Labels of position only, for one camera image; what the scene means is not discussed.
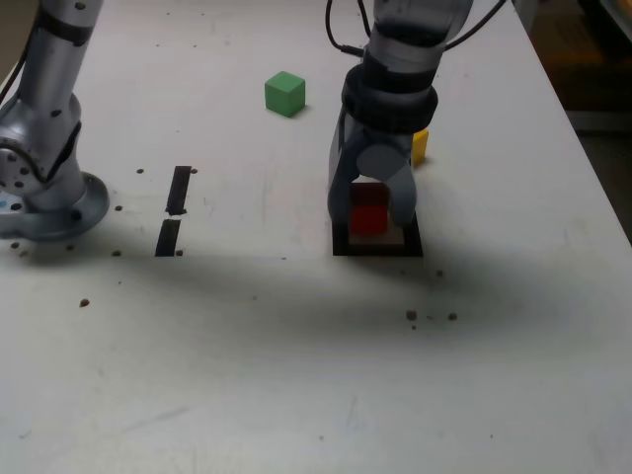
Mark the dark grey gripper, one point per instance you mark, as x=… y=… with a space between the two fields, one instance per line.
x=382 y=139

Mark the yellow cube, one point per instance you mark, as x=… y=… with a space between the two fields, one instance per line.
x=420 y=148

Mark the red cube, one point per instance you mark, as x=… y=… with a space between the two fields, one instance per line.
x=368 y=217

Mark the black tape strip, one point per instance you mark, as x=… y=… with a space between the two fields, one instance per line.
x=175 y=197

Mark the black tape square outline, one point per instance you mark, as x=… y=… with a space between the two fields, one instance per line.
x=380 y=251

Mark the green cube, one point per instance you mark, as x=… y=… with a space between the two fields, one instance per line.
x=284 y=96

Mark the brown cardboard box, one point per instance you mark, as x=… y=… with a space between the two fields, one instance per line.
x=568 y=39

